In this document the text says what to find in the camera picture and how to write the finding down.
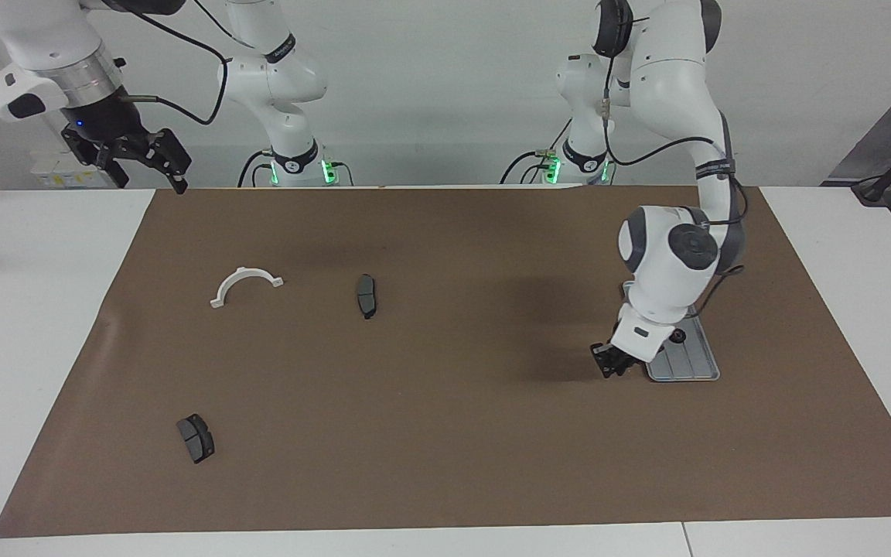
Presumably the brown table mat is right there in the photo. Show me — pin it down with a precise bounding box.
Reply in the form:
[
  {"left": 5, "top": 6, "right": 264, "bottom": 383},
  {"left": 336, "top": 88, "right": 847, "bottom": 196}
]
[{"left": 0, "top": 184, "right": 891, "bottom": 538}]

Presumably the long grey brake pad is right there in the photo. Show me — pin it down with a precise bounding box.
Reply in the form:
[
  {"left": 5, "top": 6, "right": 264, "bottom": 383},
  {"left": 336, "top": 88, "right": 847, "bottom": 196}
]
[{"left": 356, "top": 273, "right": 379, "bottom": 320}]

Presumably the silver metal tray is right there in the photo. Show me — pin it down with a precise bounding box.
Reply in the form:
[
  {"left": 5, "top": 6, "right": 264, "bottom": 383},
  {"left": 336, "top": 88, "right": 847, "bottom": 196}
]
[{"left": 622, "top": 280, "right": 722, "bottom": 383}]

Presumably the black base cable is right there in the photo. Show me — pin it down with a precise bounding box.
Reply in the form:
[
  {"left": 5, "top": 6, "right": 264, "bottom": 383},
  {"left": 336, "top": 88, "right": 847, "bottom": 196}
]
[
  {"left": 237, "top": 151, "right": 272, "bottom": 188},
  {"left": 500, "top": 151, "right": 545, "bottom": 185}
]

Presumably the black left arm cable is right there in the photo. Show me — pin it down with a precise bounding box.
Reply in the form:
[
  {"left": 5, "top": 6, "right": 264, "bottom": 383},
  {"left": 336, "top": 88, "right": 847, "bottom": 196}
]
[{"left": 599, "top": 0, "right": 748, "bottom": 318}]

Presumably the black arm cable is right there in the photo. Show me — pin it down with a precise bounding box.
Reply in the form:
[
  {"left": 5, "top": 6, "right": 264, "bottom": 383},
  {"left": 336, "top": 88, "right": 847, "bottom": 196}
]
[
  {"left": 117, "top": 0, "right": 231, "bottom": 126},
  {"left": 599, "top": 0, "right": 748, "bottom": 318}
]

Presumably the short grey brake pad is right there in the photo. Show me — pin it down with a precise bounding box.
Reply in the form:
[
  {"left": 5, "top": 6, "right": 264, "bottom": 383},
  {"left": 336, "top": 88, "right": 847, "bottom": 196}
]
[{"left": 176, "top": 413, "right": 216, "bottom": 465}]

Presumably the white curved plastic bracket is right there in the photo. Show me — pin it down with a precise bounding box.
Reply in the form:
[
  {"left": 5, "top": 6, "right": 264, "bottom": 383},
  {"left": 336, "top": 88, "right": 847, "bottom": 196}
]
[{"left": 209, "top": 266, "right": 285, "bottom": 309}]

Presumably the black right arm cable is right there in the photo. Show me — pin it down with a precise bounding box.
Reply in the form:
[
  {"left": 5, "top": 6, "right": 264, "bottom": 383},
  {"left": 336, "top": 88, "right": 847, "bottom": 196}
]
[{"left": 117, "top": 0, "right": 231, "bottom": 126}]

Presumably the white box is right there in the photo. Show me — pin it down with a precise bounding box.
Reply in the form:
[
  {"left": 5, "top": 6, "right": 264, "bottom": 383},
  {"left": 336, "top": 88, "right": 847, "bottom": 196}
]
[{"left": 30, "top": 149, "right": 118, "bottom": 189}]

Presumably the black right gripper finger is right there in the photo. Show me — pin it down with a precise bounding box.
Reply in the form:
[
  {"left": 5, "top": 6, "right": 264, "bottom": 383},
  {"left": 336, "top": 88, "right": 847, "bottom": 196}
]
[
  {"left": 135, "top": 128, "right": 193, "bottom": 194},
  {"left": 61, "top": 128, "right": 131, "bottom": 189}
]

